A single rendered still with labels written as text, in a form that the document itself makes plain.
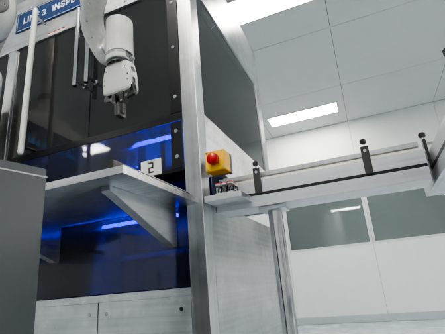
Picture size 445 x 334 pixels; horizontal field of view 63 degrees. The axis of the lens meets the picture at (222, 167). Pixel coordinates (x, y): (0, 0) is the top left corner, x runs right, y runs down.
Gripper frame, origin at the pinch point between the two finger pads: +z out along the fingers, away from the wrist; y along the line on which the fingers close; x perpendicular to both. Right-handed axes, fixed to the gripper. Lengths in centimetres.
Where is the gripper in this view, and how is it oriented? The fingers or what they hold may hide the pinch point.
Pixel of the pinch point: (120, 111)
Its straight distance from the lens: 111.2
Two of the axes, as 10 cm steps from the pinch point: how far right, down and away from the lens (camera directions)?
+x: -3.7, -2.5, -8.9
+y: -9.2, 2.0, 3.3
